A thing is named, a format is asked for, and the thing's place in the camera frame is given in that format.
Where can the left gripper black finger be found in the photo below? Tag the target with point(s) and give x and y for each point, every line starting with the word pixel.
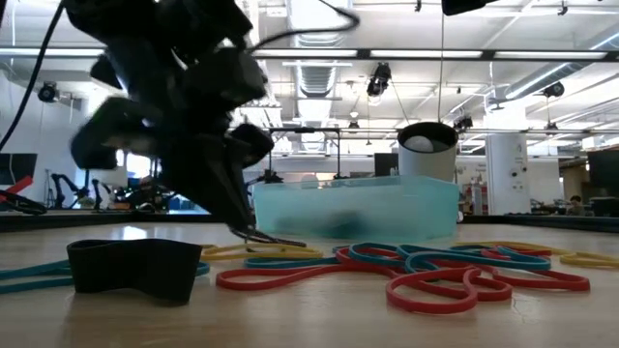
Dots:
pixel 243 181
pixel 208 179

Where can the purple rubber band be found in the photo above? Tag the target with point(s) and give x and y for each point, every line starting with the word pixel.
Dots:
pixel 285 241

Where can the yellow rubber band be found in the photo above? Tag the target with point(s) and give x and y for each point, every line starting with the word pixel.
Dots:
pixel 304 252
pixel 590 261

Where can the black wide rubber band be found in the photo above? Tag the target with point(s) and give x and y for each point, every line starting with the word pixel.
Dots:
pixel 135 270

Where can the red rubber band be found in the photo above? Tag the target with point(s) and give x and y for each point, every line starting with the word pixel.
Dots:
pixel 251 285
pixel 556 280
pixel 425 307

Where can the black background robot arm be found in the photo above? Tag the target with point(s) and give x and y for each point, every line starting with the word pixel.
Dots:
pixel 266 178
pixel 98 193
pixel 60 183

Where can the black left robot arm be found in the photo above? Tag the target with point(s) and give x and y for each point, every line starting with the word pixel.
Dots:
pixel 145 19

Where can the green translucent plastic bin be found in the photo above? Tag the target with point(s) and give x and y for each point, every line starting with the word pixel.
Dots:
pixel 387 208

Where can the person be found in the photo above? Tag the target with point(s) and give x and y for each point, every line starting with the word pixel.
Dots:
pixel 145 186
pixel 575 203

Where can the black ceiling spotlight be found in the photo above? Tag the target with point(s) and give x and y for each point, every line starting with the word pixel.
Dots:
pixel 48 92
pixel 554 89
pixel 463 124

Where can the black monitor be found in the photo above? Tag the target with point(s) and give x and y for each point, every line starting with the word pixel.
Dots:
pixel 604 179
pixel 386 166
pixel 17 169

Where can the white ball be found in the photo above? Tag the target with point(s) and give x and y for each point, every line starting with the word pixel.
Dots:
pixel 419 144

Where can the white cup with black inside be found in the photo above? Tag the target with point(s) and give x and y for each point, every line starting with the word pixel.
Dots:
pixel 428 166

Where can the white column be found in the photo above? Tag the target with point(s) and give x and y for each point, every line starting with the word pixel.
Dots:
pixel 508 193

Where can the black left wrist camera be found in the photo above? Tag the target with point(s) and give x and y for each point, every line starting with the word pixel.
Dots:
pixel 227 79

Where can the black overhead camera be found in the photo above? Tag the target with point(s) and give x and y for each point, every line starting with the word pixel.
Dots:
pixel 379 79

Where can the silver ventilation duct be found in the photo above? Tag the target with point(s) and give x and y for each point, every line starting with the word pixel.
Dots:
pixel 316 77

